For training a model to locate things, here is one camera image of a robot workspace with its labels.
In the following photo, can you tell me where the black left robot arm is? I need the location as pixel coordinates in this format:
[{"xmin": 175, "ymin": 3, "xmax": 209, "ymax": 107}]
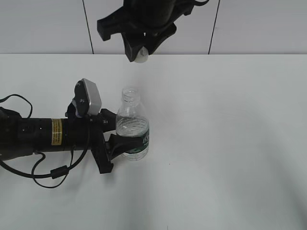
[{"xmin": 0, "ymin": 108, "xmax": 149, "ymax": 179}]

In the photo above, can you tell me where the white green bottle cap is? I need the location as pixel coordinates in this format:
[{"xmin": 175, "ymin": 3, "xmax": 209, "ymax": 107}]
[{"xmin": 134, "ymin": 46, "xmax": 149, "ymax": 63}]

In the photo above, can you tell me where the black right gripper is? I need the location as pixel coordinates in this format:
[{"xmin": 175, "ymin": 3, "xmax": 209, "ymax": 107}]
[{"xmin": 97, "ymin": 0, "xmax": 194, "ymax": 62}]

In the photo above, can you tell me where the clear Cestbon water bottle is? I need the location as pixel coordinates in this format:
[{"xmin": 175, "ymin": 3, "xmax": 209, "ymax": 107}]
[{"xmin": 116, "ymin": 86, "xmax": 149, "ymax": 161}]

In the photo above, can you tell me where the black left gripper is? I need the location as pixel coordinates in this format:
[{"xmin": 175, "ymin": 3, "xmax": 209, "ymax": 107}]
[{"xmin": 63, "ymin": 108, "xmax": 148, "ymax": 174}]

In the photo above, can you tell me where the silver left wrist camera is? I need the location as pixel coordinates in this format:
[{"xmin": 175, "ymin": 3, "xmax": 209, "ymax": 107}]
[{"xmin": 73, "ymin": 78, "xmax": 102, "ymax": 117}]

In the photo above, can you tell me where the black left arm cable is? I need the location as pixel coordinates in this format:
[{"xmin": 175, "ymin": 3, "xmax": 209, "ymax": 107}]
[{"xmin": 0, "ymin": 94, "xmax": 91, "ymax": 188}]

